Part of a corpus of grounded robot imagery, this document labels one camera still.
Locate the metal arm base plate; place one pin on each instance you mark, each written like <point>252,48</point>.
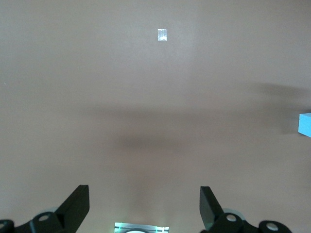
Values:
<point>145,226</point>

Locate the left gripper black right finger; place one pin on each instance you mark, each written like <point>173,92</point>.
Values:
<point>213,213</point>

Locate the small clear tape piece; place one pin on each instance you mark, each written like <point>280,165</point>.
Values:
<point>161,35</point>

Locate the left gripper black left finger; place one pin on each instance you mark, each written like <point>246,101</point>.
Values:
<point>70,213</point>

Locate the brown table cover sheet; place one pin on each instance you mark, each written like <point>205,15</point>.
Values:
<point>155,97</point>

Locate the blue foam block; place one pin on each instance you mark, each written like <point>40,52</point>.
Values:
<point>305,125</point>

